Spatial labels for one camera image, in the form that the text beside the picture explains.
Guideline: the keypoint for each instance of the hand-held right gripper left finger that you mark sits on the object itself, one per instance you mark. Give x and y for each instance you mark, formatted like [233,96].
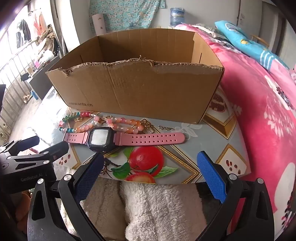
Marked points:
[89,176]

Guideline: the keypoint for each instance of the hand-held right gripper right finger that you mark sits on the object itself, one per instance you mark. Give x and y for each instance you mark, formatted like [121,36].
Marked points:
[212,178]

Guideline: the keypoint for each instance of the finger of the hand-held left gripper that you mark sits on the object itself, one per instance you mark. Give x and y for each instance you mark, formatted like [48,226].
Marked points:
[57,149]
[25,141]

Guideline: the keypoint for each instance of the gold abacus charm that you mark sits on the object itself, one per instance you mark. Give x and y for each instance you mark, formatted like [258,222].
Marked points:
[149,128]

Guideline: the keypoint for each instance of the brown cardboard box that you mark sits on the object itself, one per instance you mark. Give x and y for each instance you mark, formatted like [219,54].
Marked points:
[138,92]

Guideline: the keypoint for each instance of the white fleece garment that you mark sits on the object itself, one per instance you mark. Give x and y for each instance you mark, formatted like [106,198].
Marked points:
[150,204]

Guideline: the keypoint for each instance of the pink floral blanket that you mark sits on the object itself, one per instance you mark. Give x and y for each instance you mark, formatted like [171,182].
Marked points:
[266,104]

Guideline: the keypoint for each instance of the brown patterned cloth pile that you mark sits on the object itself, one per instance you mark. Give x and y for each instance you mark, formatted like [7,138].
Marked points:
[48,37]

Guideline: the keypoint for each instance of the dark hanging jacket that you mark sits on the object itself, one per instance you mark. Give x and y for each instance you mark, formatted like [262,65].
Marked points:
[23,30]

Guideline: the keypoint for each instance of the pink hanging garment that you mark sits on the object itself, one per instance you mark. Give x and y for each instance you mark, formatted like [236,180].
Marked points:
[40,22]

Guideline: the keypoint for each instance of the white paper roll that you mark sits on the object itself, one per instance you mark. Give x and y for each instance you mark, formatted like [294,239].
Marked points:
[99,23]

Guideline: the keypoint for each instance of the blue cartoon pillow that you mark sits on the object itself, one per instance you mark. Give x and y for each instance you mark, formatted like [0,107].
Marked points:
[249,46]

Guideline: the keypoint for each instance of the grey patterned blanket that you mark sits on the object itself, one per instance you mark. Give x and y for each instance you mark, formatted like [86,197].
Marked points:
[215,32]

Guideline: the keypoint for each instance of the wooden chair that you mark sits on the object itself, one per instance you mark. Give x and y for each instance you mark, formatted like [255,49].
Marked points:
[260,39]

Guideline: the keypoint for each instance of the teal floral cloth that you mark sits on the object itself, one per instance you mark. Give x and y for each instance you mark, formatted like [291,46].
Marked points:
[127,14]

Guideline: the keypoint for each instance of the blue water bottle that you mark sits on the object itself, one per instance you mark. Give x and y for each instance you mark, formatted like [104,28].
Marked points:
[177,16]

